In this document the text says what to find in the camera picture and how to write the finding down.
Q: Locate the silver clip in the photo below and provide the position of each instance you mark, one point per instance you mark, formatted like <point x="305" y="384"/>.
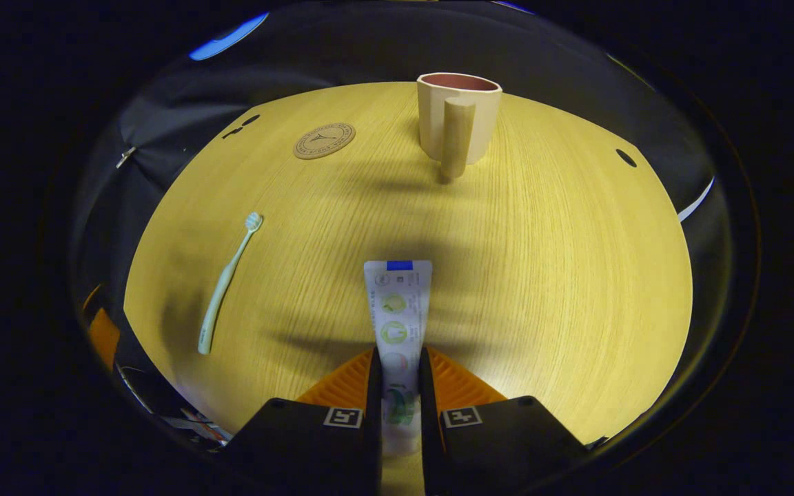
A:
<point x="126" y="156"/>

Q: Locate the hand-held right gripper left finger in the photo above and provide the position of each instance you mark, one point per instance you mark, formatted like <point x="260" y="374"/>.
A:
<point x="314" y="448"/>

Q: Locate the white toothpaste tube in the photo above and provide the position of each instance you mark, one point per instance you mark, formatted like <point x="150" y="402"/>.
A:
<point x="397" y="310"/>

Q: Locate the pale green toothbrush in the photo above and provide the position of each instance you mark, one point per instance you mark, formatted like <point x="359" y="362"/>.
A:
<point x="223" y="286"/>

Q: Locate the beige cup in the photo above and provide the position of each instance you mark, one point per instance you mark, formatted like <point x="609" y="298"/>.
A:
<point x="459" y="117"/>

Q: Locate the black backdrop cloth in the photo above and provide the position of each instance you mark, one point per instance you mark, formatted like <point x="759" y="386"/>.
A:
<point x="342" y="48"/>

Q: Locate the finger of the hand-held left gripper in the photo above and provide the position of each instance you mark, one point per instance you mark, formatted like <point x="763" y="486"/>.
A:
<point x="104" y="339"/>

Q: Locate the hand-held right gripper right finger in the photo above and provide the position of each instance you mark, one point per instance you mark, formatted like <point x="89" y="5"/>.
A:
<point x="493" y="448"/>

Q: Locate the round cork coaster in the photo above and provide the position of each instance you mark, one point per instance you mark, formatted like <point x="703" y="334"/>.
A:
<point x="324" y="140"/>

